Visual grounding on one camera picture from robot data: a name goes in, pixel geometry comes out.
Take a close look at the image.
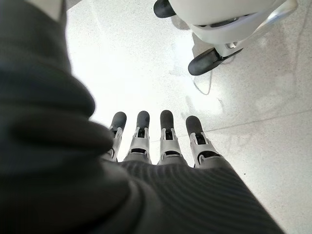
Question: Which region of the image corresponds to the robot right leg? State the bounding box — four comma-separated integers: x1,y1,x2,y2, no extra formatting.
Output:
153,0,175,18

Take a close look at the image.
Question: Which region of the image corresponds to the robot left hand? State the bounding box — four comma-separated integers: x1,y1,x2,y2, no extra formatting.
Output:
0,0,286,234

